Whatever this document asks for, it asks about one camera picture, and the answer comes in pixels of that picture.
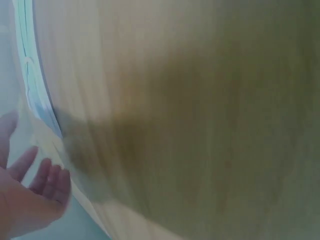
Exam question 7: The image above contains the person's left hand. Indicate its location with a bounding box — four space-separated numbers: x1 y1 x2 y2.
0 109 73 240

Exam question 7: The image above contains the flat white and mint item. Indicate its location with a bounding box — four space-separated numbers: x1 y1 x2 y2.
13 0 63 139

